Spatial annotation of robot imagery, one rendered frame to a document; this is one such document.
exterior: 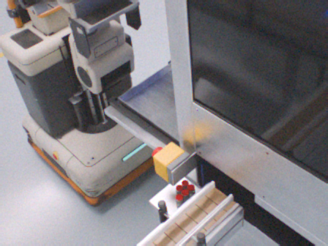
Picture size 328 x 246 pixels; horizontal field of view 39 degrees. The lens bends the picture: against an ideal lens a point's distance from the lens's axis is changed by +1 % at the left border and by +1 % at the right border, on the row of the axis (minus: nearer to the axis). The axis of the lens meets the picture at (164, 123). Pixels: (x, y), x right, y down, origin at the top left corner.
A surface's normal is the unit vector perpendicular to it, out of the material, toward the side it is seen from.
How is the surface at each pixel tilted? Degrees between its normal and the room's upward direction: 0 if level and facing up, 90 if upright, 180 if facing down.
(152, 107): 0
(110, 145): 0
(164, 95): 0
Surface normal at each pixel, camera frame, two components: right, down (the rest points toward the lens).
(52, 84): 0.67, 0.48
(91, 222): -0.10, -0.70
